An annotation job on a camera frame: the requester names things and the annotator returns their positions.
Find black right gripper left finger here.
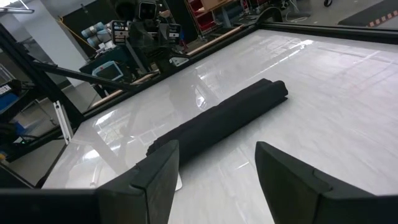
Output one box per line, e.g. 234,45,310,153
96,139,180,224

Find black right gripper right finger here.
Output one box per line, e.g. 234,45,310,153
255,141,398,224

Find black cloth napkin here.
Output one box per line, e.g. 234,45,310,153
146,78,289,166

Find red shelf bins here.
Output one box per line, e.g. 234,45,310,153
186,0,218,32

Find light blue framed tablet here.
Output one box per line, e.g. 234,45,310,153
92,60,124,82

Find blue wrapped rolls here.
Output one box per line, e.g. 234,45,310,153
81,21,112,47

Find blue labelled box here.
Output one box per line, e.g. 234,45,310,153
0,83,19,114

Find black mat hazard stripes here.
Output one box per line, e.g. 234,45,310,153
337,0,398,28

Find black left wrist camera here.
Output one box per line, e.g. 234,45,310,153
137,1,159,21

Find white bracket plate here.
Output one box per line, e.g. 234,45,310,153
52,100,75,144

